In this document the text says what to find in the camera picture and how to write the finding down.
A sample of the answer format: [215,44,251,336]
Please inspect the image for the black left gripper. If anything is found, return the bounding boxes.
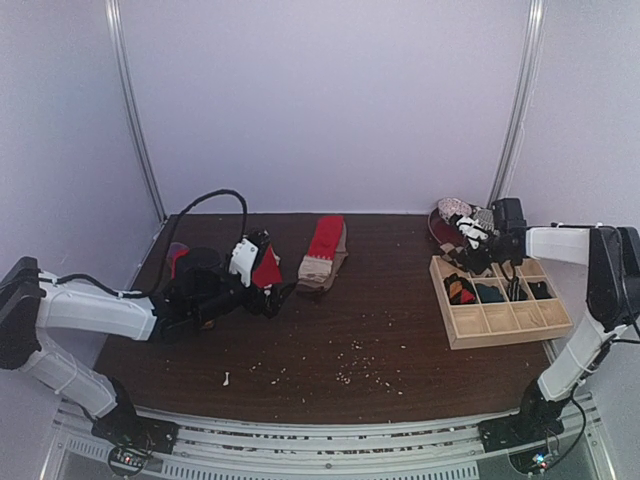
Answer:
[192,260,296,326]

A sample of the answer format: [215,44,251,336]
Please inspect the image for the brown argyle sock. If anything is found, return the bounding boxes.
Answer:
[439,243,474,273]

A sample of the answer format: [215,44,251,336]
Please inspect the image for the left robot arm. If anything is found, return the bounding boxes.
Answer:
[1,231,295,444]

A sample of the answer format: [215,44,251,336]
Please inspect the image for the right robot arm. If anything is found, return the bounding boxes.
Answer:
[447,198,639,402]

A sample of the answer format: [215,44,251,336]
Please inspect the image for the rolled colourful socks in box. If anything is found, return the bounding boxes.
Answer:
[443,273,477,305]

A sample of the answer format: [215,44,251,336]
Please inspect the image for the grey striped cup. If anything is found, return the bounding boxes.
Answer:
[472,208,495,232]

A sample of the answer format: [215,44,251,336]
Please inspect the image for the teal rolled sock in box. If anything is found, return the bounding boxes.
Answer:
[474,282,505,304]

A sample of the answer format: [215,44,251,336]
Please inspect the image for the red sock far left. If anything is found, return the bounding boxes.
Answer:
[166,242,190,279]

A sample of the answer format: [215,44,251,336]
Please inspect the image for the black striped sock in box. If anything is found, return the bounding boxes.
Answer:
[505,276,529,302]

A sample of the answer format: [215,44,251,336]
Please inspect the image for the red round tray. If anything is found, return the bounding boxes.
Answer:
[427,208,465,247]

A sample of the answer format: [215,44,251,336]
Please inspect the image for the wooden divided organizer box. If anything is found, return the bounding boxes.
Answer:
[429,256,573,350]

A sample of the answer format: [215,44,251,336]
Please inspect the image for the white patterned bowl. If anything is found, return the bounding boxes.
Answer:
[437,197,474,221]

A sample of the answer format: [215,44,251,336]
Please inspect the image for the red sock middle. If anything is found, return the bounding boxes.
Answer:
[252,246,282,289]

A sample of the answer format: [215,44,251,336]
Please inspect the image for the red white sock right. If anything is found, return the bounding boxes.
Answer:
[298,215,345,283]

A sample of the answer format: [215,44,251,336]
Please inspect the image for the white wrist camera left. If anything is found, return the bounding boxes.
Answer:
[228,238,258,288]

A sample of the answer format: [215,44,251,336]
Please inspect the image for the aluminium frame post right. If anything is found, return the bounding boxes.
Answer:
[488,0,547,204]

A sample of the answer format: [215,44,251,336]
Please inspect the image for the aluminium frame post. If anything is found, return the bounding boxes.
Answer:
[488,0,547,204]
[105,0,167,223]

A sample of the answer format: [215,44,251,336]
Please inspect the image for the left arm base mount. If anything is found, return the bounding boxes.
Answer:
[91,405,179,454]

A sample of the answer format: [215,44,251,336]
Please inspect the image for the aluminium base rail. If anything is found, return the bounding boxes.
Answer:
[47,392,609,480]

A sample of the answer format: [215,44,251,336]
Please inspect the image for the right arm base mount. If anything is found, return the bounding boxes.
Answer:
[478,401,565,453]

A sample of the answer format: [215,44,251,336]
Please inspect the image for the aluminium frame post left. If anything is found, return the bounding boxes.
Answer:
[105,0,167,223]

